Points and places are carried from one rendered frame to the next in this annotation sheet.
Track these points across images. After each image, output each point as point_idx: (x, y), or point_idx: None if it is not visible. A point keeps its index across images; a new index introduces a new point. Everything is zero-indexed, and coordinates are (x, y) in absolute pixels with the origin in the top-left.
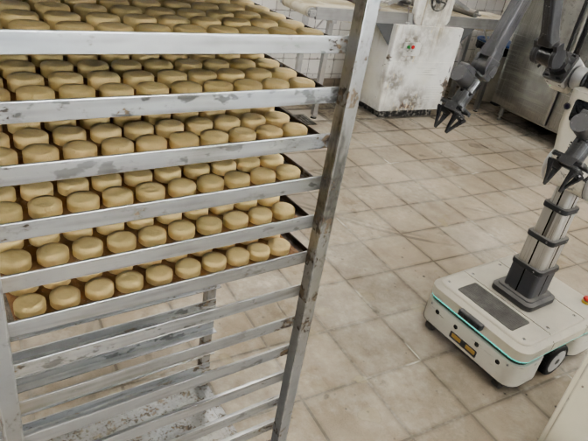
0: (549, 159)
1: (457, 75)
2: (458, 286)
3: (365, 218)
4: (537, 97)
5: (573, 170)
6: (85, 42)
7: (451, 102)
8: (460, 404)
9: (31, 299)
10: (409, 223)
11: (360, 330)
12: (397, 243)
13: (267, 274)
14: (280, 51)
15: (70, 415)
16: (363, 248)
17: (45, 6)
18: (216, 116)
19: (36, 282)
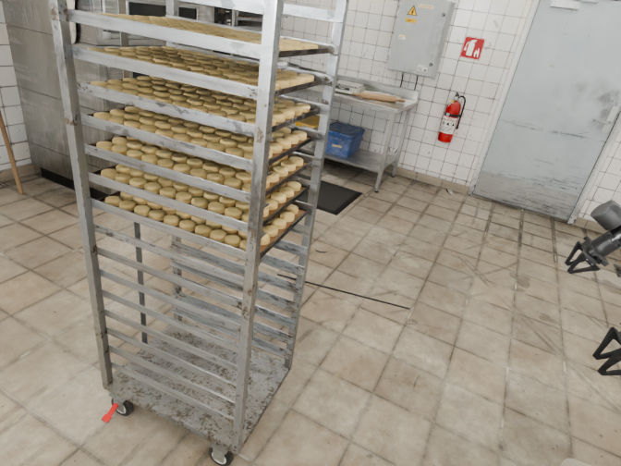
0: (610, 329)
1: (596, 213)
2: None
3: (600, 380)
4: None
5: (620, 350)
6: (113, 60)
7: (587, 242)
8: None
9: (115, 198)
10: None
11: (463, 445)
12: (613, 423)
13: (437, 354)
14: (213, 88)
15: (206, 321)
16: (560, 399)
17: (152, 54)
18: (226, 138)
19: (101, 182)
